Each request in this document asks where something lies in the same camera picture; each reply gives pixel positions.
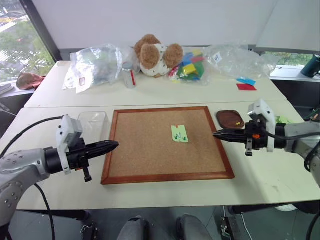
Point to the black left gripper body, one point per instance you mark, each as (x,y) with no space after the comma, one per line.
(77,155)

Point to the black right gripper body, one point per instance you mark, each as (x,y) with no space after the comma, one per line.
(257,142)

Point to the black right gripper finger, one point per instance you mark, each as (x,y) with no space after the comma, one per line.
(235,138)
(235,132)

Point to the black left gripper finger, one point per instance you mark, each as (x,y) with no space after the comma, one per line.
(105,145)
(102,153)

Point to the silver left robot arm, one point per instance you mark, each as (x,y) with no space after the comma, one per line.
(22,162)

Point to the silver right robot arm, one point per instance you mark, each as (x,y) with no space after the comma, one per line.
(297,137)

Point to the wood framed cork board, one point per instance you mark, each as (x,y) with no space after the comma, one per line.
(150,150)

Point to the green paper note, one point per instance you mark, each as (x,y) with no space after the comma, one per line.
(180,132)

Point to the brown wooden tray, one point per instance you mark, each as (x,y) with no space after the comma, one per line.
(228,118)

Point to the clear plastic box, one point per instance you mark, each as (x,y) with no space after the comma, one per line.
(93,125)

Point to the light green paper stack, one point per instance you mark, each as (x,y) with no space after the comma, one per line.
(282,119)

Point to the red card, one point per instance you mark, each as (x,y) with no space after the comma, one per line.
(246,87)

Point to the blue card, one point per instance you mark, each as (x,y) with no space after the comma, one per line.
(247,81)

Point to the empty clear plastic bag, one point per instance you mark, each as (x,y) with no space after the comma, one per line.
(237,62)

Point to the clear tube with red stripe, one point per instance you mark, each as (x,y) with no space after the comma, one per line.
(130,77)

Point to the bag of coloured blocks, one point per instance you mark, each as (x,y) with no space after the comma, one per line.
(190,68)

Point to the clear plastic bag grey contents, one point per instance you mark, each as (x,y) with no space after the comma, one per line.
(95,67)

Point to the grey rounded shape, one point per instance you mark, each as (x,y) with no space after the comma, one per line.
(133,228)
(193,228)

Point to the reddish brown cloth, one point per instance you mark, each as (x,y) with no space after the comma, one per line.
(28,80)

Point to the dark green cup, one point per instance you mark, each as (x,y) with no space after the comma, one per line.
(310,66)

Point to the brown white plush bear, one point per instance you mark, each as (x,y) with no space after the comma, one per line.
(152,57)

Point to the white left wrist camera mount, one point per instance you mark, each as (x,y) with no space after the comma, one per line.
(65,130)

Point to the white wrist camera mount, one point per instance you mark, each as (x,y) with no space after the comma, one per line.
(65,130)
(261,108)

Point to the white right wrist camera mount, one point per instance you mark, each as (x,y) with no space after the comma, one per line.
(261,108)

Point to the black table bracket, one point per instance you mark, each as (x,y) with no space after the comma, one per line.
(228,228)
(88,231)

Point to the black window frame post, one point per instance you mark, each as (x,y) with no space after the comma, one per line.
(42,30)

